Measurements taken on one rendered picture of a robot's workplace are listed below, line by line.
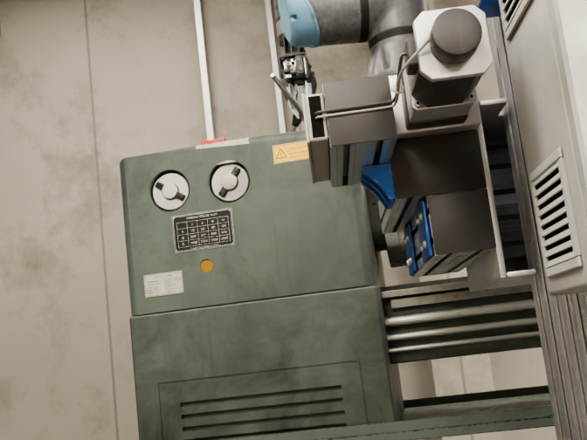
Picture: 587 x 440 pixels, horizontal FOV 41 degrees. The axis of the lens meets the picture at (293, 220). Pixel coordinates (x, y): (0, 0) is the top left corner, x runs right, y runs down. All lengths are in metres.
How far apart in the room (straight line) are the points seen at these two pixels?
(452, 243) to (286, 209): 0.75
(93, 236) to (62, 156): 0.51
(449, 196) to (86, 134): 3.76
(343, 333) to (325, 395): 0.14
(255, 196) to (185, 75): 2.92
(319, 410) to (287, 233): 0.41
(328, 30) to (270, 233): 0.61
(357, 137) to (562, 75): 0.31
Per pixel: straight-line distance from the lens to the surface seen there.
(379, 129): 1.05
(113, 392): 4.56
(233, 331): 1.85
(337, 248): 1.82
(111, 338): 4.56
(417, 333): 1.89
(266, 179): 1.87
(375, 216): 1.98
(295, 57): 2.02
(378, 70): 1.39
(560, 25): 0.86
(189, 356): 1.88
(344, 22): 1.41
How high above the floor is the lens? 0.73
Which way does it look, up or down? 10 degrees up
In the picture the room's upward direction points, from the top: 7 degrees counter-clockwise
